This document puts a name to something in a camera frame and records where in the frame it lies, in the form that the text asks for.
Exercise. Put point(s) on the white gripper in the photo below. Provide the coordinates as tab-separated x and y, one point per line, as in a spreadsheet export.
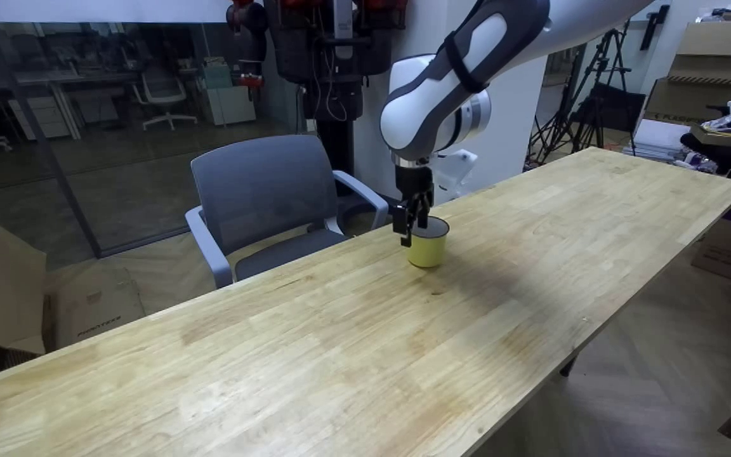
415	180

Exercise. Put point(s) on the yellow enamel cup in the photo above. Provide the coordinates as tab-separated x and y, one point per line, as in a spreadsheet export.
429	249

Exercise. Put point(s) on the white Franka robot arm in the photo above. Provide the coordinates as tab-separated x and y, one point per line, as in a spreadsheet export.
482	52

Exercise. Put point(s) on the gray chair with white armrests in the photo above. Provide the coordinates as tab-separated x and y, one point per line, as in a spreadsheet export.
265	190

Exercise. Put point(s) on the red and black Baxter robot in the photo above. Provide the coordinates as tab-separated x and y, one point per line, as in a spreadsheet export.
323	52

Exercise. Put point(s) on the white filing cabinet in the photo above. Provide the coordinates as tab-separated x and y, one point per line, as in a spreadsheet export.
228	101

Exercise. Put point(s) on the black folding chair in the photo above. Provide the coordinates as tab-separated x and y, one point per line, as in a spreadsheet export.
610	107

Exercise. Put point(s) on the white office chair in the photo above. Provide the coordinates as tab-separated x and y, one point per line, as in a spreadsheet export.
163	91

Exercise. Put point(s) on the flat cardboard box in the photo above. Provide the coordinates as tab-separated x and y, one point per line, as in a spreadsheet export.
101	294

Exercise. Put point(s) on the tall cardboard box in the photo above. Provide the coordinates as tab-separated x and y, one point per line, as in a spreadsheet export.
722	58

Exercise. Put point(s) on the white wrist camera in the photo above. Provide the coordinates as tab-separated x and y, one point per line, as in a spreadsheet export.
458	167

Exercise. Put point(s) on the black camera tripod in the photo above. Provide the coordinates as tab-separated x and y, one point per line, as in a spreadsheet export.
599	65

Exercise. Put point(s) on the small black wall device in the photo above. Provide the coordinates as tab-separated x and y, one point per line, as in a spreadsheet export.
655	25

